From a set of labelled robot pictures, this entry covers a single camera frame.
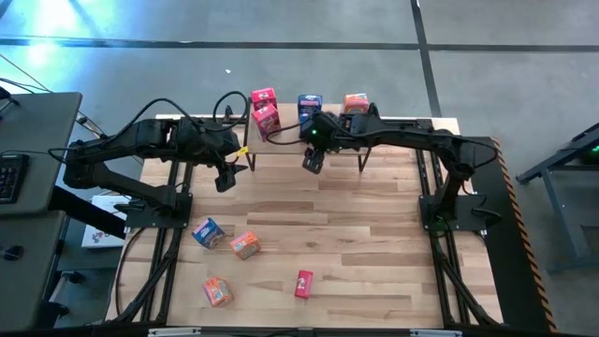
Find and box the black hazard-striped floor mat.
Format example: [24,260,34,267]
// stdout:
[460,135,558,333]

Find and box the red Froot Loops cereal box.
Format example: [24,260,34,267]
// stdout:
[252,103,283,141]
[250,86,279,111]
[294,269,314,300]

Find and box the black floor beam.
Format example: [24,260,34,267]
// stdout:
[49,186,128,241]

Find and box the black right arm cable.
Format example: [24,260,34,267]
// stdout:
[265,120,310,146]

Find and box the silver metal bracket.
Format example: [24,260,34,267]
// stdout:
[148,327,202,337]
[409,329,463,337]

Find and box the dark metal stand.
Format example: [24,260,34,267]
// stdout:
[517,120,599,275]

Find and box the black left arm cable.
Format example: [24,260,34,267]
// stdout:
[100,91,250,141]

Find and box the orange Mini Wheats cereal box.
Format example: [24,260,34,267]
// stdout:
[228,231,262,261]
[343,92,371,115]
[201,276,235,308]

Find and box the black keyboard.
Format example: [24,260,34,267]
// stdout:
[0,154,30,205]

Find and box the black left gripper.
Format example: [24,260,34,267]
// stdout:
[212,156,250,194]

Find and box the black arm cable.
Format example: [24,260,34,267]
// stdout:
[100,91,250,141]
[265,120,310,146]

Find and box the black desk foot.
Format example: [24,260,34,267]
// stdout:
[60,270,88,286]
[44,301,71,319]

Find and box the wooden shelf black metal frame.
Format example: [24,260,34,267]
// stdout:
[241,96,373,173]

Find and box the black aluminium table frame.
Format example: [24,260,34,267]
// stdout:
[105,116,504,329]

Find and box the white printed paper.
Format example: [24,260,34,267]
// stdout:
[81,194,128,249]

